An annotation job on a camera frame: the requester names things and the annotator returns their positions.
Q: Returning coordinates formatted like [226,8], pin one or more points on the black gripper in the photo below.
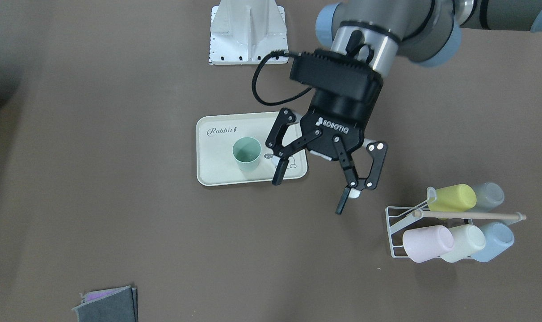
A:
[341,112]

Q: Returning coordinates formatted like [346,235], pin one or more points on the green cup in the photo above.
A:
[246,152]

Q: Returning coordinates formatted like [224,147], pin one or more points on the cream rabbit tray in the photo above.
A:
[216,136]

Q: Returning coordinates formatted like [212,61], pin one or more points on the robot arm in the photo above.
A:
[363,37]

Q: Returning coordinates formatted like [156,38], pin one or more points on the pink cup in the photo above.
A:
[423,244]

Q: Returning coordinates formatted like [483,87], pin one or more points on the yellow cup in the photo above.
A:
[456,198]

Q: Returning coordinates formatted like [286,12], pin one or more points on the cream white cup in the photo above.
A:
[468,240]

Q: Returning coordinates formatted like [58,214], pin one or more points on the grey cup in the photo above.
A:
[488,197]

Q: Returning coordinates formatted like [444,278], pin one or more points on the light blue cup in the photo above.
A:
[498,237]

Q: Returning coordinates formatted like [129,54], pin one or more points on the grey folded cloth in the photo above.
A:
[109,305]

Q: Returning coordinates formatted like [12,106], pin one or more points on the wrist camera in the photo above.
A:
[337,74]

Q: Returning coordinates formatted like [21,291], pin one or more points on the white wire cup rack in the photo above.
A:
[401,219]

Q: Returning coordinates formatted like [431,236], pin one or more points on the white camera stand base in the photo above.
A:
[244,31]

